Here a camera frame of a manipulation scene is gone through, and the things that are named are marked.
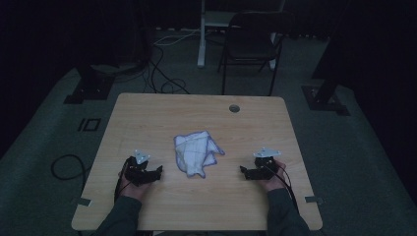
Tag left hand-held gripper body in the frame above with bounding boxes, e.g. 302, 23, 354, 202
123, 148, 157, 188

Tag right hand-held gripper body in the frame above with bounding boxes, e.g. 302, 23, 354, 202
247, 147, 282, 181

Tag white cloth with purple edge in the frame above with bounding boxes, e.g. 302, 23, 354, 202
173, 130, 226, 179

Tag person's right hand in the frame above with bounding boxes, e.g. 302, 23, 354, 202
258, 159, 287, 193

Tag black stand with base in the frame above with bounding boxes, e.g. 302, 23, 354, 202
301, 0, 351, 117

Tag black stand base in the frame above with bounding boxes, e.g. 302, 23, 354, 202
63, 64, 116, 105

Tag black folding chair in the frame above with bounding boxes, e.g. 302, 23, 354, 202
217, 10, 295, 96

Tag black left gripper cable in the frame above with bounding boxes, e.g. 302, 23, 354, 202
113, 158, 130, 204

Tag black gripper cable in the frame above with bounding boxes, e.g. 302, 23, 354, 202
113, 158, 130, 204
267, 162, 300, 212

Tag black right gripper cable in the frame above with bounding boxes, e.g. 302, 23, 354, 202
267, 162, 300, 212

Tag black looped floor cable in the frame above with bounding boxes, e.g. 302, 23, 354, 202
50, 153, 89, 193

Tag black tangled floor cables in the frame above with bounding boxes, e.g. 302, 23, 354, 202
143, 44, 191, 95

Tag white floor cable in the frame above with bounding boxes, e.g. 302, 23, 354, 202
152, 29, 202, 46

